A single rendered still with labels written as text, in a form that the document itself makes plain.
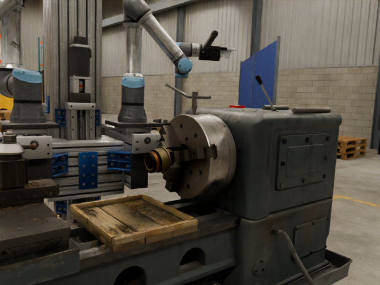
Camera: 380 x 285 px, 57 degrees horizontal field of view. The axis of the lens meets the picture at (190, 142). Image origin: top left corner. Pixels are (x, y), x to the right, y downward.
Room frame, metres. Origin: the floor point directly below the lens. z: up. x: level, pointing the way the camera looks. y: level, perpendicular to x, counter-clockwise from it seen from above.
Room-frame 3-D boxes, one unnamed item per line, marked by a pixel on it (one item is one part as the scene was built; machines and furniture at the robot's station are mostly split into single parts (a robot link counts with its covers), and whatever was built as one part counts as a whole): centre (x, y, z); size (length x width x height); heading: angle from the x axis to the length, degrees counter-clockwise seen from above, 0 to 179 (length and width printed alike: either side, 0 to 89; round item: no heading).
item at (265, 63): (8.00, -1.37, 1.18); 4.12 x 0.80 x 2.35; 1
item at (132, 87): (1.83, 0.30, 1.33); 0.13 x 0.12 x 0.14; 10
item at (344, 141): (8.61, -3.71, 0.22); 1.25 x 0.86 x 0.44; 132
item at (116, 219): (1.15, 0.19, 0.89); 0.36 x 0.30 x 0.04; 38
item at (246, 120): (1.58, -0.32, 1.06); 0.59 x 0.48 x 0.39; 128
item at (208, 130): (1.31, -0.01, 1.08); 0.32 x 0.09 x 0.32; 38
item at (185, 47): (1.99, 0.07, 1.56); 0.11 x 0.08 x 0.09; 100
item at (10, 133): (1.00, 0.52, 1.17); 0.04 x 0.04 x 0.03
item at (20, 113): (1.56, 0.73, 1.21); 0.15 x 0.15 x 0.10
